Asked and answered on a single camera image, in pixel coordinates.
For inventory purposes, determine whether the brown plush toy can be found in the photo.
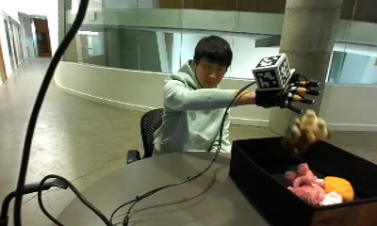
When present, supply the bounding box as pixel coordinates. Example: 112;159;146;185
281;108;330;156

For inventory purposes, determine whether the white cube with black markers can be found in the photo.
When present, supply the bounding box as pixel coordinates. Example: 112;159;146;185
251;53;298;92

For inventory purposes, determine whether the grey concrete column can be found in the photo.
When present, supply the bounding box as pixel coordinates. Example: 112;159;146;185
267;0;343;136

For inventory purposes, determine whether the black fabric storage box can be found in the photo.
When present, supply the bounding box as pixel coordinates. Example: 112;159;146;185
229;136;377;226

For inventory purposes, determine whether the the person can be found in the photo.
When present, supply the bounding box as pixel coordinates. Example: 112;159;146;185
152;35;257;156

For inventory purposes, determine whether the pink plush toy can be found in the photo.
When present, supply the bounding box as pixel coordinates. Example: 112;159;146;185
283;163;343;207

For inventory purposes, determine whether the orange plush toy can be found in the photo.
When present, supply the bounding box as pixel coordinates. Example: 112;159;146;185
322;176;355;202

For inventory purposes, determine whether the black mesh office chair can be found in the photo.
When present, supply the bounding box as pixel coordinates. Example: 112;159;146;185
125;107;166;165

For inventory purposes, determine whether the dark brown doorway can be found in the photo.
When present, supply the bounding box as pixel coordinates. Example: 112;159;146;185
33;18;53;58

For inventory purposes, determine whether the thin black glove cable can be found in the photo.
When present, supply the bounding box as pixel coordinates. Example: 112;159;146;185
109;80;257;226

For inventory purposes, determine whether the looped black cable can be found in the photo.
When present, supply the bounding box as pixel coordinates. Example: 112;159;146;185
36;174;116;226

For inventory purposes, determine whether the thick black cable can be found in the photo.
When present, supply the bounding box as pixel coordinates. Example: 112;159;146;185
11;0;90;226

